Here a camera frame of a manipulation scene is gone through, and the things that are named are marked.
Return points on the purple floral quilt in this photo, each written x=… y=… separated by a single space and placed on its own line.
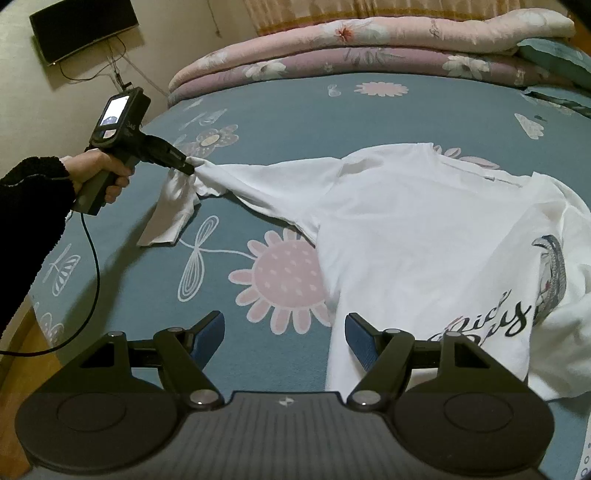
x=323 y=62

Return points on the person's left hand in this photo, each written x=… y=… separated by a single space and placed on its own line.
x=87 y=168

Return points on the white printed long-sleeve shirt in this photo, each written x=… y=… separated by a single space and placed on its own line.
x=392 y=230

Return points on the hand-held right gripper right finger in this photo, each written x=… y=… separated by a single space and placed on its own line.
x=360 y=337

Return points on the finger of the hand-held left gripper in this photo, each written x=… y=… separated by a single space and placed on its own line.
x=182 y=162

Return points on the black wall television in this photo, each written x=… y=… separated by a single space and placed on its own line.
x=83 y=27

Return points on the person's left forearm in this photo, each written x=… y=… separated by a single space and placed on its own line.
x=32 y=207

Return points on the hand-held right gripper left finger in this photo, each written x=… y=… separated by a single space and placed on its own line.
x=210 y=334

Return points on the blue floral bed sheet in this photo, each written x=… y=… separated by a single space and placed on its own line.
x=300 y=115

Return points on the patterned orange beige curtain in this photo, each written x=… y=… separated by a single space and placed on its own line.
x=323 y=11

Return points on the pink floral quilt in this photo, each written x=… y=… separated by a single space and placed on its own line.
x=369 y=32

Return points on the teal pillow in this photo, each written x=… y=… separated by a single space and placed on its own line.
x=554 y=53
x=563 y=99

